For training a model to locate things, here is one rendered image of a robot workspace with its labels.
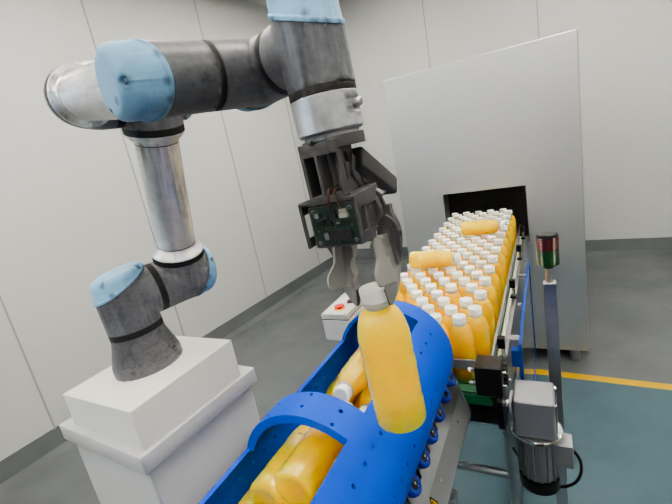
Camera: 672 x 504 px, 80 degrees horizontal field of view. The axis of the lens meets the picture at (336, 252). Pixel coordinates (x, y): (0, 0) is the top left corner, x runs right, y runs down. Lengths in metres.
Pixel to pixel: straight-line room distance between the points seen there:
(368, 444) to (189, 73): 0.56
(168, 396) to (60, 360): 2.63
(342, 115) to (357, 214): 0.10
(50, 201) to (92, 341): 1.06
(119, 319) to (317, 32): 0.73
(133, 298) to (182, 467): 0.37
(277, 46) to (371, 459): 0.57
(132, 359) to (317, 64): 0.76
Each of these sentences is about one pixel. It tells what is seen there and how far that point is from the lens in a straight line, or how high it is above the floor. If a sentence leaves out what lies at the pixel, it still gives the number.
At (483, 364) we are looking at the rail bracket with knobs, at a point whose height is 1.00.
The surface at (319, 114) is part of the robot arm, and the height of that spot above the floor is 1.67.
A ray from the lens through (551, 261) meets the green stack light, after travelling 1.41.
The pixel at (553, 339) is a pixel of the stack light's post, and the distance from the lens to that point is 1.53.
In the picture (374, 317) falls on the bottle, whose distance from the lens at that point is 0.51.
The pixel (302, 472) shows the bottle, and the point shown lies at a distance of 0.69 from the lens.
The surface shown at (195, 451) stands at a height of 1.07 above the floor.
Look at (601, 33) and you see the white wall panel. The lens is 5.10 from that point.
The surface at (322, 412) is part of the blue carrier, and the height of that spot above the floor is 1.23.
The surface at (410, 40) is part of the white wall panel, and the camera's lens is 5.46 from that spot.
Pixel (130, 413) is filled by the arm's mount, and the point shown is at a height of 1.24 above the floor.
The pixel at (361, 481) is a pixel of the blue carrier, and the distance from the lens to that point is 0.66.
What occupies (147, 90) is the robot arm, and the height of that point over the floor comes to 1.72.
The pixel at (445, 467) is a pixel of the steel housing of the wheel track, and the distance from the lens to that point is 1.10.
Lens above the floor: 1.63
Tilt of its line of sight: 14 degrees down
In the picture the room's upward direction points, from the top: 11 degrees counter-clockwise
